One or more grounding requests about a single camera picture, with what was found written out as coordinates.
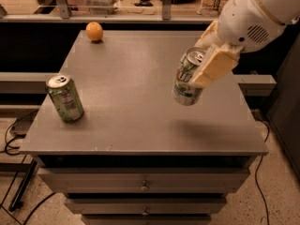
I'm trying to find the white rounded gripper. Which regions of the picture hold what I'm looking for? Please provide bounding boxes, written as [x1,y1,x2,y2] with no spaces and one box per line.
[190,0,285,88]

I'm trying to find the white 7up soda can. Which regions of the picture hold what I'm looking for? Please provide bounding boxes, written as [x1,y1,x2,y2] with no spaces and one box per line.
[172,47,205,106]

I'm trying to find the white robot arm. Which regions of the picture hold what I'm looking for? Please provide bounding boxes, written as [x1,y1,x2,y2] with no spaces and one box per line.
[189,0,300,88]

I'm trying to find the green soda can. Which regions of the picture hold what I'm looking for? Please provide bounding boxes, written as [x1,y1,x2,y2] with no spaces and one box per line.
[46,73,83,123]

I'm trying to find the orange fruit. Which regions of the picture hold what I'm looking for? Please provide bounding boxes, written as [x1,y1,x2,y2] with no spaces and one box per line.
[85,22,103,41]

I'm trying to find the round metal drawer knob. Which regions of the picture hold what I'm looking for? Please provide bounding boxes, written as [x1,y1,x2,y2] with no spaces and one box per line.
[140,180,150,192]

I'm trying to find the metal railing shelf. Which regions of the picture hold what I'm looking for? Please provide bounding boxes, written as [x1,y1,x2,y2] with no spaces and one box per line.
[0,0,218,23]

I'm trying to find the black metal stand leg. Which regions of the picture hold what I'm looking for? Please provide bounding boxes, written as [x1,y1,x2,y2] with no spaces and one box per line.
[8,160,37,212]

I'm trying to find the black cable right floor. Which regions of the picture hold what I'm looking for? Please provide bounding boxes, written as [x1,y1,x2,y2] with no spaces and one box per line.
[253,117,271,225]

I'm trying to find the black cables left floor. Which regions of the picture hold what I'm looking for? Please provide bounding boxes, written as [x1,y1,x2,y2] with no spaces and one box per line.
[0,110,57,225]

